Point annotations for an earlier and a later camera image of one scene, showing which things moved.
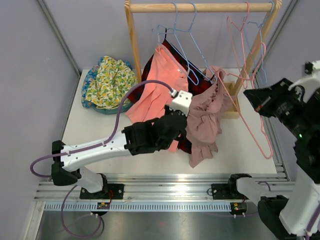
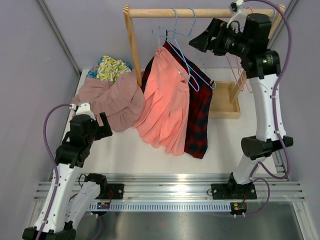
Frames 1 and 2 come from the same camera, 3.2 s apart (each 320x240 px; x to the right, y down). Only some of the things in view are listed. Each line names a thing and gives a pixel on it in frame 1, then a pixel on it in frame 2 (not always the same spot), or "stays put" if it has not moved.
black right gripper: [262, 99] -> [203, 42]
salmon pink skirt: [164, 67] stays put
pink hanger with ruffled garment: [271, 155] -> [234, 74]
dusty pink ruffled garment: [203, 116] -> [122, 99]
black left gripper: [168, 111] -> [102, 131]
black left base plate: [109, 191] stays put
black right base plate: [226, 191] stays put
